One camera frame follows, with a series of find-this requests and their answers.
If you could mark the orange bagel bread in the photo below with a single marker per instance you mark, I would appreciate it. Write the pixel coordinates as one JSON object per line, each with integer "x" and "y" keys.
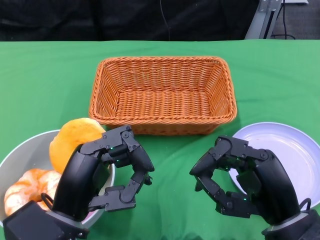
{"x": 72, "y": 140}

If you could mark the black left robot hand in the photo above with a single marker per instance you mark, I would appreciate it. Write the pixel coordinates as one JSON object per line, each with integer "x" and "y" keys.
{"x": 80, "y": 180}

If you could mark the grey round bowl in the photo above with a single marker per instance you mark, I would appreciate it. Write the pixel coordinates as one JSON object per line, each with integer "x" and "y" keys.
{"x": 27, "y": 152}

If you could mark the white round plate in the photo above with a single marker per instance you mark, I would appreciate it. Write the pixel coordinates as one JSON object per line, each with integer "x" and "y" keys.
{"x": 287, "y": 150}

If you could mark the grey metal stand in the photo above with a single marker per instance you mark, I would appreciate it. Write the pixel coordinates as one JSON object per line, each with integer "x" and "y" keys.
{"x": 260, "y": 25}

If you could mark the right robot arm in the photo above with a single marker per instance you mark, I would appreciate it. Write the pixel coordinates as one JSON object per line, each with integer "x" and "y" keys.
{"x": 287, "y": 228}

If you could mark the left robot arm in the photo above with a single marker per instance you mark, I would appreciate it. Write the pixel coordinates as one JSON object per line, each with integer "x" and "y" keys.
{"x": 75, "y": 228}

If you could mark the green tablecloth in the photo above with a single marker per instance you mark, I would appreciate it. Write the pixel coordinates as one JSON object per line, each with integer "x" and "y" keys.
{"x": 37, "y": 87}

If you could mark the white orange-striped donut bread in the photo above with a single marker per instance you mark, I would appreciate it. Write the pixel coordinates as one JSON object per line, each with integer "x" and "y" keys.
{"x": 30, "y": 187}

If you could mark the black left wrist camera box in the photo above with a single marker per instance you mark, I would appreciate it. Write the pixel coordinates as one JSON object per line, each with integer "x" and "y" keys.
{"x": 30, "y": 222}

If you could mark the black fabric backdrop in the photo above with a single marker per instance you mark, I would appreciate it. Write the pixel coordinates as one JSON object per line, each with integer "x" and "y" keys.
{"x": 75, "y": 20}

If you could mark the orange wicker basket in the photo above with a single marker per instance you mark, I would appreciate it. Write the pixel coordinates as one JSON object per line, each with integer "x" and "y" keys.
{"x": 162, "y": 105}

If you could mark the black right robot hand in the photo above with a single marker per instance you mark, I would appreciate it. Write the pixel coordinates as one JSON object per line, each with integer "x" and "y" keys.
{"x": 275, "y": 187}

